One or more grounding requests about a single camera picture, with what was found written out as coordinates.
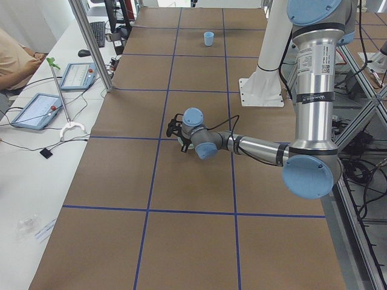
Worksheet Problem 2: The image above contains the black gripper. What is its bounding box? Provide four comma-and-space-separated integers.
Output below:
166, 114, 192, 152

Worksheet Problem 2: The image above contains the mint green bowl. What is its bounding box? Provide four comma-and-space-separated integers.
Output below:
177, 137, 194, 150

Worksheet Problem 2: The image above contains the light blue plastic cup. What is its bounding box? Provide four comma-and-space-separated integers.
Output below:
203, 31, 215, 47

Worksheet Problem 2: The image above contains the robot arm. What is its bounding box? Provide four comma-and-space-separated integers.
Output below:
166, 1, 357, 199

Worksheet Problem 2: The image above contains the far blue teach pendant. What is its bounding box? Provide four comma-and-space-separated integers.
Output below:
60, 63, 97, 91

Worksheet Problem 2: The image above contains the blue teach pendant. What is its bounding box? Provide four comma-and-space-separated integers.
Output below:
60, 63, 97, 91
11, 93, 62, 131

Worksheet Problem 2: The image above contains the small black square pad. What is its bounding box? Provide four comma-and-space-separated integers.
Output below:
39, 148, 53, 159

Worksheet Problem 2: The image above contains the black computer mouse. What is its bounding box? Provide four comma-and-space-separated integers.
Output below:
77, 49, 91, 57

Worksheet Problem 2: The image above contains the black keyboard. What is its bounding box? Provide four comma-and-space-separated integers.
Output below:
89, 21, 105, 48

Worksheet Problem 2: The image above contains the near blue teach pendant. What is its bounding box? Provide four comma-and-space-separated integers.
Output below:
11, 93, 62, 131

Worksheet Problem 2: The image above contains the clear plastic bag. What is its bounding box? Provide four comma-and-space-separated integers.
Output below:
15, 214, 40, 242

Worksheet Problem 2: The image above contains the person in beige shirt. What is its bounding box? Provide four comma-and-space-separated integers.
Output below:
1, 29, 45, 91

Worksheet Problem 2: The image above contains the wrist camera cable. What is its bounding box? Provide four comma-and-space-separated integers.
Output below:
205, 114, 242, 143

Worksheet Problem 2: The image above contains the white camera mast base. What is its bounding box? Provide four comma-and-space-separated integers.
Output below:
239, 0, 292, 108

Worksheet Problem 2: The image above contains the aluminium frame post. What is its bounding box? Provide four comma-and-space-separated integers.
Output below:
68, 0, 112, 92

